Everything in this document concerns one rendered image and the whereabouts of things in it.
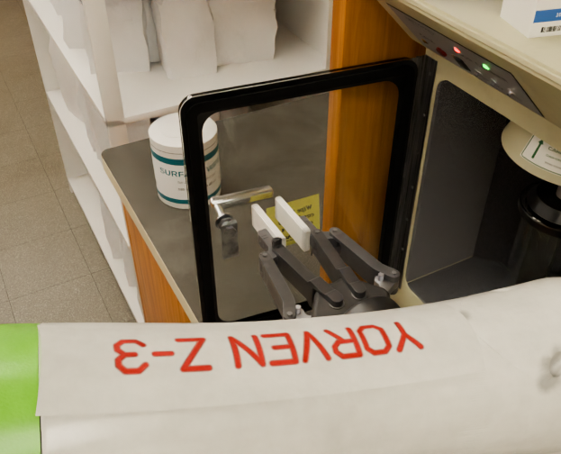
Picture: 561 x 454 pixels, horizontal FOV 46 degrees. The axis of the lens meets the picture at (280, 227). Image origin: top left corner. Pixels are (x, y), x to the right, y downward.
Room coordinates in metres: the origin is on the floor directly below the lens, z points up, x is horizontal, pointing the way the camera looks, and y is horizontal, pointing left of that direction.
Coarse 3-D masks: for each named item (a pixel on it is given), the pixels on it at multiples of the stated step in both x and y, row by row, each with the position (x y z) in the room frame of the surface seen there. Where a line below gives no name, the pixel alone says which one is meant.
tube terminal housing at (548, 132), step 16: (448, 64) 0.73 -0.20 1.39; (448, 80) 0.73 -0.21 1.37; (464, 80) 0.71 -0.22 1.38; (480, 80) 0.69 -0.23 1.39; (432, 96) 0.75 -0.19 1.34; (480, 96) 0.68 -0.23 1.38; (496, 96) 0.66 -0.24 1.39; (512, 112) 0.64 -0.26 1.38; (528, 112) 0.62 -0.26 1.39; (528, 128) 0.61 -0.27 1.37; (544, 128) 0.60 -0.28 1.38; (560, 144) 0.57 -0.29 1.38; (416, 192) 0.75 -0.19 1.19; (416, 208) 0.75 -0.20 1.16; (432, 272) 0.77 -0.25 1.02; (400, 304) 0.75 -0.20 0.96; (416, 304) 0.72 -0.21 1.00
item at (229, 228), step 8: (224, 224) 0.65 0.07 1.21; (232, 224) 0.65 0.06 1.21; (224, 232) 0.64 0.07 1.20; (232, 232) 0.65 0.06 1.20; (224, 240) 0.65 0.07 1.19; (232, 240) 0.65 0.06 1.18; (224, 248) 0.65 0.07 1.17; (232, 248) 0.65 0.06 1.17; (224, 256) 0.65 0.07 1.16; (232, 256) 0.65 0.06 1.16
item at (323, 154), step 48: (192, 96) 0.66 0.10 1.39; (336, 96) 0.72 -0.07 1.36; (384, 96) 0.74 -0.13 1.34; (240, 144) 0.67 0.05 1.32; (288, 144) 0.70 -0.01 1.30; (336, 144) 0.72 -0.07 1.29; (384, 144) 0.74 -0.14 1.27; (240, 192) 0.67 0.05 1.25; (288, 192) 0.70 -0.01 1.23; (336, 192) 0.72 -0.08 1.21; (384, 192) 0.75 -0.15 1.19; (240, 240) 0.67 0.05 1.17; (288, 240) 0.70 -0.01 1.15; (240, 288) 0.67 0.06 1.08
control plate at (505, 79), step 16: (400, 16) 0.70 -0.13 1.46; (416, 32) 0.70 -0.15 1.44; (432, 32) 0.64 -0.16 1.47; (432, 48) 0.70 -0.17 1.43; (448, 48) 0.64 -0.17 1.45; (464, 48) 0.59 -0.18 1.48; (480, 64) 0.59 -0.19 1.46; (496, 80) 0.59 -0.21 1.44; (512, 80) 0.55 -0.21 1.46; (512, 96) 0.59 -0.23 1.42; (528, 96) 0.55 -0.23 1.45
